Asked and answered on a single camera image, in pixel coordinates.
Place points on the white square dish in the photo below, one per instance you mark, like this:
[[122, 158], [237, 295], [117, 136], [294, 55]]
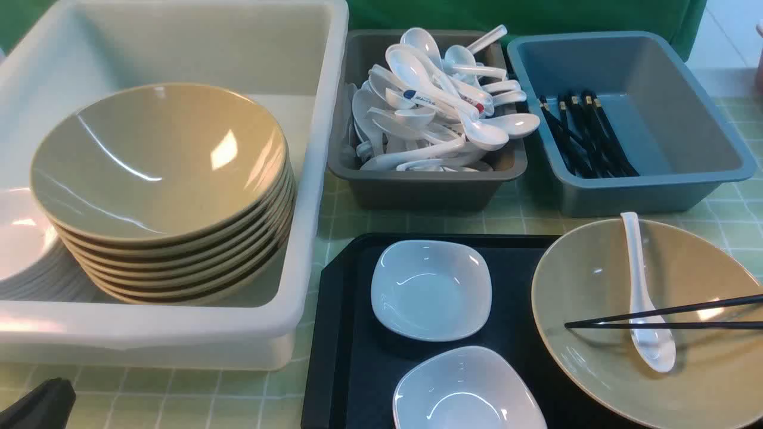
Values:
[[434, 291], [466, 387]]

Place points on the white square dish front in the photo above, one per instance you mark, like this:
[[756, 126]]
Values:
[[466, 387]]

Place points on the white soup spoon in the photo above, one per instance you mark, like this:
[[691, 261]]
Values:
[[656, 346]]

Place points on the tan noodle bowl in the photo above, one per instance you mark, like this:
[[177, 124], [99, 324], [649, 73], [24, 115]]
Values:
[[716, 380]]

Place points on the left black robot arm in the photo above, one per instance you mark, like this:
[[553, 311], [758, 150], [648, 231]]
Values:
[[46, 406]]

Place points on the grey spoon bin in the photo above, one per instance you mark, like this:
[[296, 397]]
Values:
[[414, 191]]

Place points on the pile of white spoons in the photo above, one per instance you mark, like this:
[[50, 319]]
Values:
[[428, 110]]

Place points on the black serving tray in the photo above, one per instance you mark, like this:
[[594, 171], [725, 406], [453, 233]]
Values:
[[355, 363]]

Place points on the large white plastic tub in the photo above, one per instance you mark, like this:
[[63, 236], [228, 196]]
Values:
[[287, 55]]

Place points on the stack of tan bowls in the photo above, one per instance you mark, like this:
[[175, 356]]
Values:
[[169, 194]]

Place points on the bundle of black chopsticks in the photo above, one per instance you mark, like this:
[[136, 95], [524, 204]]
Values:
[[585, 138]]

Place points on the green backdrop cloth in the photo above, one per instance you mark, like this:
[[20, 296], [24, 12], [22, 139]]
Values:
[[675, 21]]

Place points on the blue chopstick bin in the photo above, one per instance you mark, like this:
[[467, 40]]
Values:
[[671, 131]]

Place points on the stack of white dishes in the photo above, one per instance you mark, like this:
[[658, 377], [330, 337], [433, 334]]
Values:
[[35, 264]]

